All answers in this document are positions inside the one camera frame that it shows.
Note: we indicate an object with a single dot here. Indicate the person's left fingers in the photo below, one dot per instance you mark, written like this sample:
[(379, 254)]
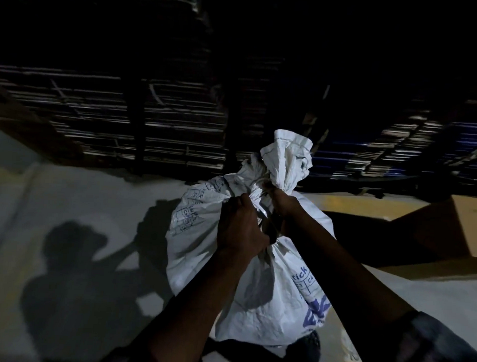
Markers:
[(250, 205)]

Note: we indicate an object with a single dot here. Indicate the brown cardboard box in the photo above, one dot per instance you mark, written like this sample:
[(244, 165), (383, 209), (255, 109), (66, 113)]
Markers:
[(447, 231)]

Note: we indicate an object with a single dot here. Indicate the stack of flattened cardboard sheets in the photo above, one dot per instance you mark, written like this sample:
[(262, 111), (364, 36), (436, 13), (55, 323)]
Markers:
[(138, 119)]

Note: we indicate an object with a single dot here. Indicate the white woven sack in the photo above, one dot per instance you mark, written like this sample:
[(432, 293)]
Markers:
[(273, 291)]

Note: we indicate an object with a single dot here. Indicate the stack of blue-edged cardboard sheets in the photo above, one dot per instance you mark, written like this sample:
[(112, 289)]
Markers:
[(405, 150)]

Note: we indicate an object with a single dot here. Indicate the person's right fingers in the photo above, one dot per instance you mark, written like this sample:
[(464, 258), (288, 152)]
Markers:
[(270, 196)]

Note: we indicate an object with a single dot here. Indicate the person's left forearm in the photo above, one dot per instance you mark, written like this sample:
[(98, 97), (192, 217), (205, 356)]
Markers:
[(185, 311)]

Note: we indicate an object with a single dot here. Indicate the dark patterned shirt sleeve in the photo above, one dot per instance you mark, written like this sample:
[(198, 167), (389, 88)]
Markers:
[(436, 349)]

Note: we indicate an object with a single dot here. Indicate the person's right hand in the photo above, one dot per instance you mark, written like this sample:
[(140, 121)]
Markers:
[(285, 208)]

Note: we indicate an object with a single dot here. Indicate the person's right forearm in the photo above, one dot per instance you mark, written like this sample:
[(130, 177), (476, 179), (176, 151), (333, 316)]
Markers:
[(344, 282)]

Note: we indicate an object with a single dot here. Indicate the person's left hand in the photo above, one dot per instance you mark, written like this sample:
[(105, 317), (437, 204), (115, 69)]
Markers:
[(238, 226)]

